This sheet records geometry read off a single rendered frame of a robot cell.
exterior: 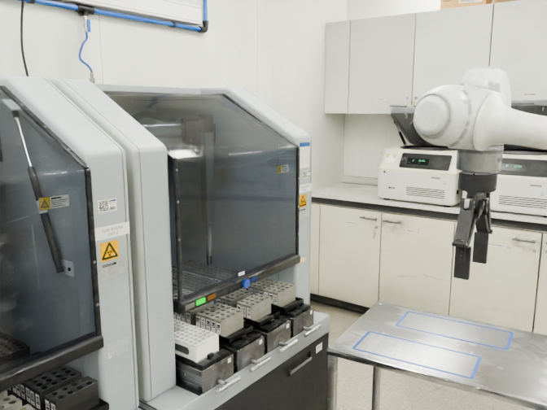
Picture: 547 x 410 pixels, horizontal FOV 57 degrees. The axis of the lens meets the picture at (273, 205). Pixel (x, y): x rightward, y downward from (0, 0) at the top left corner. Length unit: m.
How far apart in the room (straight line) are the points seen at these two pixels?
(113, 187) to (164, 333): 0.45
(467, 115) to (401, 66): 2.98
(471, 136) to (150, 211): 0.82
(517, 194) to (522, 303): 0.67
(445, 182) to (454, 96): 2.58
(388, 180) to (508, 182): 0.78
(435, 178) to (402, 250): 0.57
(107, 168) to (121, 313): 0.37
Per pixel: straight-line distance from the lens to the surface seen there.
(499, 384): 1.54
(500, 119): 0.95
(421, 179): 3.55
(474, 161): 1.10
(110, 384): 1.43
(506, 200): 3.43
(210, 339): 1.56
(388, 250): 3.72
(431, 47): 3.84
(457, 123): 0.92
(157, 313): 1.46
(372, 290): 3.86
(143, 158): 1.34
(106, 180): 1.28
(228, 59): 3.26
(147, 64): 2.81
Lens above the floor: 1.53
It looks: 11 degrees down
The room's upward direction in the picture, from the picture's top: straight up
